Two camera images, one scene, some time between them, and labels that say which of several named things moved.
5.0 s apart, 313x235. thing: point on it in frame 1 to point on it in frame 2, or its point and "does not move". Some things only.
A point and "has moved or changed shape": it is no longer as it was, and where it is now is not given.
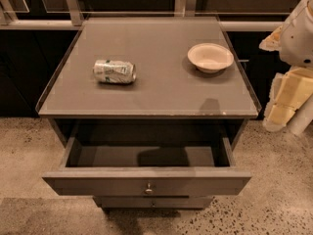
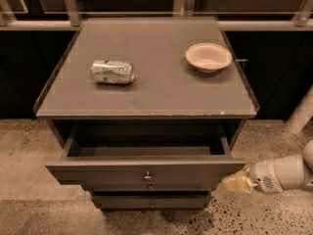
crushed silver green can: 108,70 does not move
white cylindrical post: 300,118 does not move
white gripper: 297,39 to 263,176
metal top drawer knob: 149,188 to 148,177
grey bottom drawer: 154,201 does not move
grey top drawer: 150,161 has moved or changed shape
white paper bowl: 210,58 does not move
